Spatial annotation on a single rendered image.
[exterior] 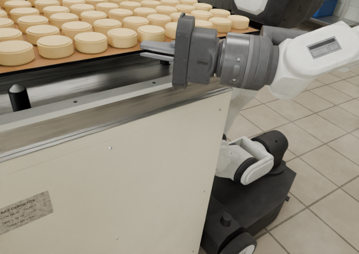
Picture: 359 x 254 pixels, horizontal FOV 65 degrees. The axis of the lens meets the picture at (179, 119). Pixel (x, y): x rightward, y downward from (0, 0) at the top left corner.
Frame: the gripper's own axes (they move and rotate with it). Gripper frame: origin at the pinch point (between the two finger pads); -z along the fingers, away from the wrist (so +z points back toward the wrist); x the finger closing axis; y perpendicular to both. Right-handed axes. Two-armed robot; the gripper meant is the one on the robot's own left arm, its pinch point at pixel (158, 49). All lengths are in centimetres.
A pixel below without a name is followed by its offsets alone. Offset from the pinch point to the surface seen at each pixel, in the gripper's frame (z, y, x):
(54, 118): -15.6, 8.9, -11.1
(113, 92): -8.4, -0.2, -9.7
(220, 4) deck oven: 9, -445, -74
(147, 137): -2.2, -3.0, -21.4
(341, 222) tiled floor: 87, -58, -99
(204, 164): 12.0, -17.2, -39.1
